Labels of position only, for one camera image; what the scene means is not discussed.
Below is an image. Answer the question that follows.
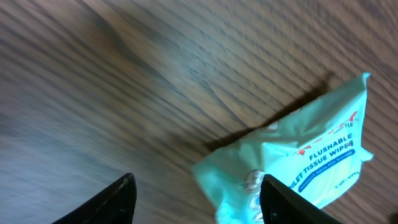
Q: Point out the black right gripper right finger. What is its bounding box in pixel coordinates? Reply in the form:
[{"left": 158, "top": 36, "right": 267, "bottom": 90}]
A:
[{"left": 259, "top": 174, "right": 341, "bottom": 224}]

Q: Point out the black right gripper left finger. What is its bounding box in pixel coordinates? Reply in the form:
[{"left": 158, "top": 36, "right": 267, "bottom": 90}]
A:
[{"left": 53, "top": 173, "right": 137, "bottom": 224}]

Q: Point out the teal plastic packet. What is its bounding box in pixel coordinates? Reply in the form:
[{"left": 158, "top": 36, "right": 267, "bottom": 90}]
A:
[{"left": 193, "top": 73, "right": 373, "bottom": 223}]

